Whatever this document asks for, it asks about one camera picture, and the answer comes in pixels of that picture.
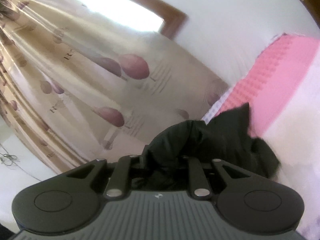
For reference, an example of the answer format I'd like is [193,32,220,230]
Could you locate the black large garment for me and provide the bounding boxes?
[136,103,280,191]

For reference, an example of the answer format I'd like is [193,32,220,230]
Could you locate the pink white checkered bedsheet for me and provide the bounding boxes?
[203,35,319,239]

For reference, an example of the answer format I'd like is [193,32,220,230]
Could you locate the cream leaf-print curtain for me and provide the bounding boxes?
[1,0,228,173]

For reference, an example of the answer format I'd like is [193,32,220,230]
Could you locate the brown wooden window frame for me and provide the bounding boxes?
[18,0,189,40]

